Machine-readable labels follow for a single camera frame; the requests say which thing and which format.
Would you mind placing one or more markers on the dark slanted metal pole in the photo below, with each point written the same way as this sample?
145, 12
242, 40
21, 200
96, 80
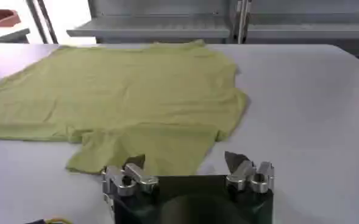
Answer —
42, 19

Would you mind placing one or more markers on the yellow-green t-shirt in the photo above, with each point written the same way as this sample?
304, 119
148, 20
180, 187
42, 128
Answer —
127, 103

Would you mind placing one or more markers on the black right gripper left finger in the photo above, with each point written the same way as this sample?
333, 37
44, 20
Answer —
133, 176

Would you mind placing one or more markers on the grey metal shelf rack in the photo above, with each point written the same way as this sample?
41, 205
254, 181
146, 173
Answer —
222, 21

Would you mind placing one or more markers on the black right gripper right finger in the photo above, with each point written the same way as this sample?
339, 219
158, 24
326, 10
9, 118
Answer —
246, 173

